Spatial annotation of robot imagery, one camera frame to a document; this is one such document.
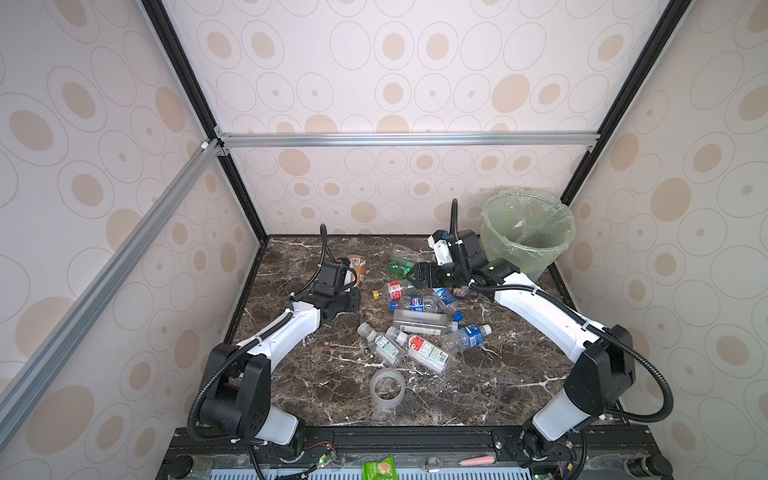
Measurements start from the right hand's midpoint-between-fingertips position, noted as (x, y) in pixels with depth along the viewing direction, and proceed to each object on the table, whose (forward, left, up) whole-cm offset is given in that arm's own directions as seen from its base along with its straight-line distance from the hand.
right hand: (420, 273), depth 82 cm
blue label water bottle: (+2, -8, -15) cm, 18 cm away
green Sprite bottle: (+16, +6, -17) cm, 24 cm away
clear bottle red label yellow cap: (+5, +7, -16) cm, 18 cm away
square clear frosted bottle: (-4, -2, -20) cm, 20 cm away
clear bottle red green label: (-17, -1, -16) cm, 23 cm away
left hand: (0, +16, -7) cm, 18 cm away
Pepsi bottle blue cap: (0, 0, -16) cm, 16 cm away
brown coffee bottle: (+6, +18, -2) cm, 19 cm away
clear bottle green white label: (-15, +10, -16) cm, 24 cm away
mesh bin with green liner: (+22, -38, -5) cm, 44 cm away
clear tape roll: (-21, +10, -19) cm, 30 cm away
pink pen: (-41, -14, -21) cm, 48 cm away
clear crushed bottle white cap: (+24, +2, -19) cm, 31 cm away
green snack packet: (-43, +11, -18) cm, 48 cm away
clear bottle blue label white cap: (-11, -13, -17) cm, 24 cm away
